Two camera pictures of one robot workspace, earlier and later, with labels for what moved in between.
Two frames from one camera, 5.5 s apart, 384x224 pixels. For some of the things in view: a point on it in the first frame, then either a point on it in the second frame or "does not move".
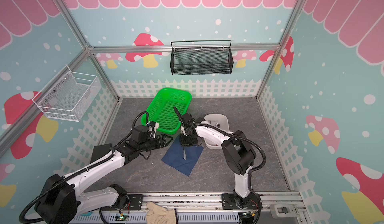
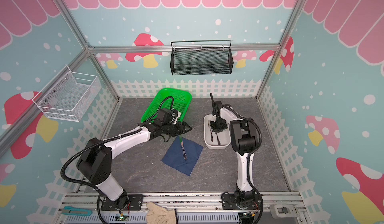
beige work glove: x=158 y=214 does not move
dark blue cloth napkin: x=174 y=156 does not move
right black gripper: x=186 y=140 → x=216 y=126
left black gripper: x=163 y=144 → x=182 y=130
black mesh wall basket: x=198 y=57 does not move
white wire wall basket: x=68 y=96 does not move
